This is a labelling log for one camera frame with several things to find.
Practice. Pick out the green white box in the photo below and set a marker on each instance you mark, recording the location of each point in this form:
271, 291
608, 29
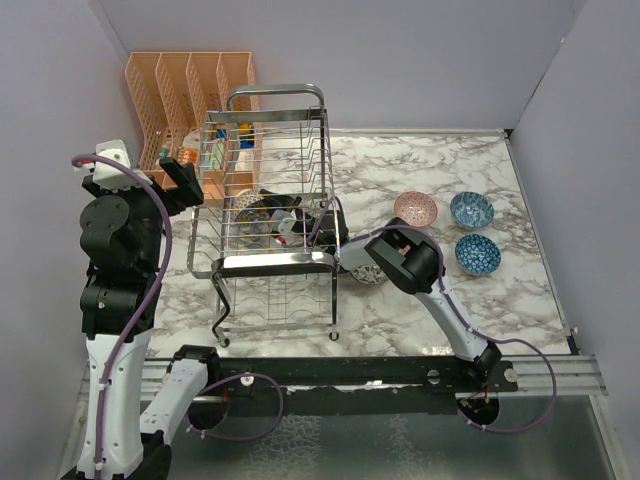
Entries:
217, 153

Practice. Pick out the light blue patterned bowl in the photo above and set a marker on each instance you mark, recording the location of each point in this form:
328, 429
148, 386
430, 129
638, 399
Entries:
471, 210

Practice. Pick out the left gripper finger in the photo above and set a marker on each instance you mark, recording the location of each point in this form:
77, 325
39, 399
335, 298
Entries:
193, 182
173, 173

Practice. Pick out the peach plastic file organizer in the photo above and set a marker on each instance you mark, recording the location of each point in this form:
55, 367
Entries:
173, 91

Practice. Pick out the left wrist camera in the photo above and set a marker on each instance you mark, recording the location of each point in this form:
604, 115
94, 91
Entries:
111, 167

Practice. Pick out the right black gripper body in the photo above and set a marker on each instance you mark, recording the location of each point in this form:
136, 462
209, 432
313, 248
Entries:
309, 224

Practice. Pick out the pink floral patterned bowl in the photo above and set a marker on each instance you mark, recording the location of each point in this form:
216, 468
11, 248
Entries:
416, 208

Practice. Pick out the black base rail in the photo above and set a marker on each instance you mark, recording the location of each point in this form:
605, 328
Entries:
330, 386

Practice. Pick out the brown floral patterned bowl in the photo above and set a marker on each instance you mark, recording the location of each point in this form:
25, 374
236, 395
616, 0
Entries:
244, 212

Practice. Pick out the dark blue patterned bowl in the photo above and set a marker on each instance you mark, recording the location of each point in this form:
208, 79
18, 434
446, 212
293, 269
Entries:
477, 254

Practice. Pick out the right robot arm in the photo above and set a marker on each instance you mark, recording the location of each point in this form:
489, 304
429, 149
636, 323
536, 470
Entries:
410, 258

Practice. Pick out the steel wire dish rack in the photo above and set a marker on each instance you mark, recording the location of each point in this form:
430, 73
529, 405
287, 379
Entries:
269, 231

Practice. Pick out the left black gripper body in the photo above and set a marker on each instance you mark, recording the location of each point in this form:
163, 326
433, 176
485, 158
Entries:
173, 200

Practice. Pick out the black leaf patterned bowl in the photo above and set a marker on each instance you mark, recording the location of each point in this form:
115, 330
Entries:
370, 274

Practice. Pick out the white blue card box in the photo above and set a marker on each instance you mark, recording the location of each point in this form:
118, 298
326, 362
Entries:
245, 160

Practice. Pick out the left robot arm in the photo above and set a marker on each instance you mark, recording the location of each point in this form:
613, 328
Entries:
127, 235

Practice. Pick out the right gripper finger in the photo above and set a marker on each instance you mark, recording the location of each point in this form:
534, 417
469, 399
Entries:
305, 219
271, 202

